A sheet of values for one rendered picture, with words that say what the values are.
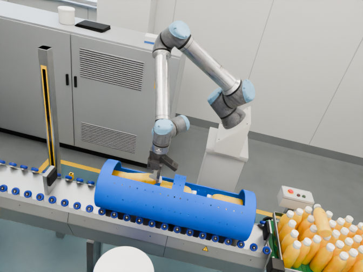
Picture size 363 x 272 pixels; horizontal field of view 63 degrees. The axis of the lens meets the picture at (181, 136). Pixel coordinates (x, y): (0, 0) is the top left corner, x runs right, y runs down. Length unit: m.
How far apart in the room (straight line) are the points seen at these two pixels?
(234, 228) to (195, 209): 0.23
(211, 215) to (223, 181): 0.79
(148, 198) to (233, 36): 2.84
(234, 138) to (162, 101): 0.66
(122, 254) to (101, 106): 2.03
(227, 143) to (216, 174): 0.33
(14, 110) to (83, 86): 0.99
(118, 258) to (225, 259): 0.66
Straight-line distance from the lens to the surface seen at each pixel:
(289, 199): 2.07
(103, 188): 1.66
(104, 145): 3.55
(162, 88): 1.72
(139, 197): 1.63
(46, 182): 1.92
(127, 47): 2.93
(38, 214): 2.01
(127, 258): 1.55
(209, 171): 2.34
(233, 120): 2.15
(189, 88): 4.30
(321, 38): 4.15
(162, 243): 1.84
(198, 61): 1.86
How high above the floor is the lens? 2.34
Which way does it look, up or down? 33 degrees down
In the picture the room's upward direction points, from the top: 12 degrees clockwise
